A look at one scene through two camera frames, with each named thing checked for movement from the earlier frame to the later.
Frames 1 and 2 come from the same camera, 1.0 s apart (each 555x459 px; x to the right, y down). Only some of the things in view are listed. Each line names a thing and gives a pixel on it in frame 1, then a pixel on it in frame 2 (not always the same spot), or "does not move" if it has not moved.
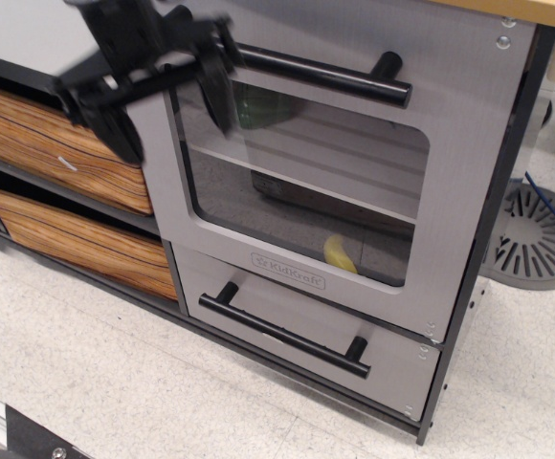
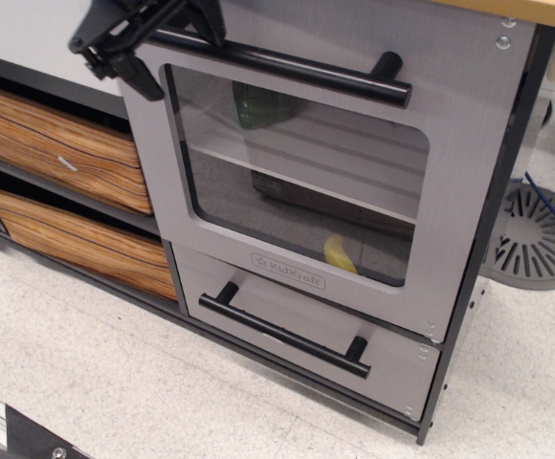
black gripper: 129,40 to 113,29
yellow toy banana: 336,254 does not move
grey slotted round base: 531,248 does not move
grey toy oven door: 366,141 does not move
